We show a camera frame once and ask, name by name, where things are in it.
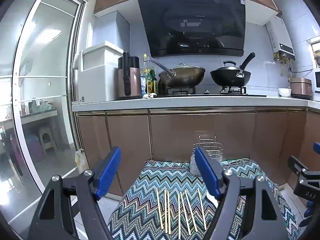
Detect clear glass cup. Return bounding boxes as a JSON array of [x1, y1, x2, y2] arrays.
[[189, 150, 223, 177]]

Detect rose gold electric kettle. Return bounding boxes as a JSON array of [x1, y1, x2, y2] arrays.
[[117, 52, 143, 99]]

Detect tall clear bottle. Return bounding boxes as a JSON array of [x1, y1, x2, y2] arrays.
[[142, 54, 150, 78]]

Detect bronze wok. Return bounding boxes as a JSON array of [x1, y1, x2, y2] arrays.
[[147, 57, 206, 88]]

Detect white water heater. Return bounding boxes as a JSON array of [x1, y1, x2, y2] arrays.
[[265, 16, 296, 60]]

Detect brown lower cabinets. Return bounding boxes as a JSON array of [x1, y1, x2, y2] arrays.
[[76, 107, 320, 195]]

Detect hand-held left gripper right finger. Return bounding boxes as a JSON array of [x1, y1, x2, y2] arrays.
[[194, 146, 302, 240]]

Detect white plastic bag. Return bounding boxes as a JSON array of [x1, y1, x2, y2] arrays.
[[75, 149, 89, 173]]

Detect yellow label oil bottle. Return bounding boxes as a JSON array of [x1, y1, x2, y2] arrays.
[[144, 69, 153, 95]]

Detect dark sauce bottle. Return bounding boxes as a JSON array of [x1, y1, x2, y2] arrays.
[[152, 68, 159, 95]]

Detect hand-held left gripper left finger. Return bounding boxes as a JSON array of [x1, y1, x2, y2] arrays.
[[26, 146, 123, 240]]

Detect beige plastic stool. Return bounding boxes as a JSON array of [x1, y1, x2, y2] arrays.
[[39, 127, 57, 154]]

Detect rose gold rice cooker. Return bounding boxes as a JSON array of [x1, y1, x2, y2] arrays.
[[290, 77, 313, 99]]

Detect black gas stove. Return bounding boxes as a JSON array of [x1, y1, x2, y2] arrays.
[[157, 86, 267, 97]]

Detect white storage container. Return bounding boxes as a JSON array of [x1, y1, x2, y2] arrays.
[[78, 41, 124, 104]]

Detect person's right hand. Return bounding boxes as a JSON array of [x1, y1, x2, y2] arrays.
[[303, 201, 316, 227]]

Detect purple bin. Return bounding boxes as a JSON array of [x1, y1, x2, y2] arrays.
[[26, 135, 44, 163]]

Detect black wok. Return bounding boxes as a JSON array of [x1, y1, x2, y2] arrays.
[[210, 52, 256, 87]]

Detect zigzag patterned cushion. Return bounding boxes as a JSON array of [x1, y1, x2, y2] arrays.
[[107, 159, 299, 240]]

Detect sliding glass door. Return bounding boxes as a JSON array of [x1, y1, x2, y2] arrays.
[[0, 0, 87, 240]]

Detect black range hood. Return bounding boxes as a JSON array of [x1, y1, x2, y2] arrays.
[[137, 0, 247, 57]]

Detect metal wire rack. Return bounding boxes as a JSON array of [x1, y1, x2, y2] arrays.
[[192, 135, 224, 163]]

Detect row of bamboo chopsticks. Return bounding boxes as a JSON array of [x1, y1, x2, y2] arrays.
[[155, 188, 207, 239]]

